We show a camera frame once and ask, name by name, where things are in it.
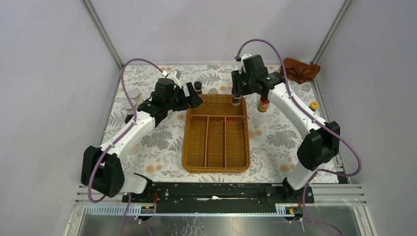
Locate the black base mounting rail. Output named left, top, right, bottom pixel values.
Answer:
left=122, top=181, right=315, bottom=214

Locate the red sauce bottle yellow cap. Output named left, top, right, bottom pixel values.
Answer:
left=257, top=96, right=270, bottom=113

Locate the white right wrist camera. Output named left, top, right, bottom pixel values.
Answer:
left=235, top=54, right=252, bottom=74

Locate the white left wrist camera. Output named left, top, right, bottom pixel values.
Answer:
left=162, top=70, right=182, bottom=88

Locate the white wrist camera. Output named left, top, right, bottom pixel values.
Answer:
left=235, top=54, right=252, bottom=74
left=162, top=70, right=182, bottom=88

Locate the silver-lid salt jar near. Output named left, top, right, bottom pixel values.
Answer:
left=123, top=99, right=137, bottom=115

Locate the brown wicker basket tray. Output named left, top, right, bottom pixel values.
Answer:
left=182, top=94, right=250, bottom=174

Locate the brown folded cloth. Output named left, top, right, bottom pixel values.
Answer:
left=284, top=58, right=321, bottom=84

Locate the black-cap pale spice jar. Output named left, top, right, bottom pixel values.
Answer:
left=127, top=144, right=139, bottom=155

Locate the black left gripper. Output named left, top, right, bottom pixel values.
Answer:
left=165, top=83, right=203, bottom=112

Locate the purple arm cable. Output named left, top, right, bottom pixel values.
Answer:
left=236, top=39, right=362, bottom=236
left=87, top=58, right=165, bottom=236

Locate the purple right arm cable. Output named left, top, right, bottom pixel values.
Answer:
left=236, top=39, right=362, bottom=236

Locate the silver-lid salt jar far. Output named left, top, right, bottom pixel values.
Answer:
left=127, top=88, right=144, bottom=105

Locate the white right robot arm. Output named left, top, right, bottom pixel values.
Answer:
left=232, top=54, right=340, bottom=203

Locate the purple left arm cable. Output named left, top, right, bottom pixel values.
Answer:
left=87, top=58, right=165, bottom=236

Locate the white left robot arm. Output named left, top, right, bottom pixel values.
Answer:
left=81, top=78, right=203, bottom=202

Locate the silver-lid salt jar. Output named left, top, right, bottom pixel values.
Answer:
left=127, top=88, right=144, bottom=105
left=123, top=99, right=137, bottom=115

